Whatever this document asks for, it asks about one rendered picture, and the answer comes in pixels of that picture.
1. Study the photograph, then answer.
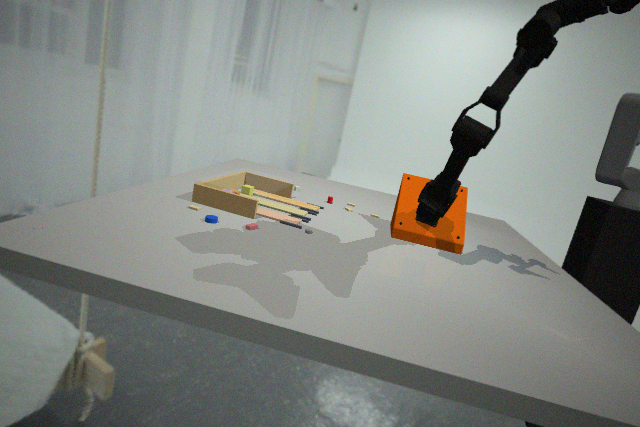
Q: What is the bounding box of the tan u-shaped low wall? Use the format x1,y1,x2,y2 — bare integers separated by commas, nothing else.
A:
192,168,295,219

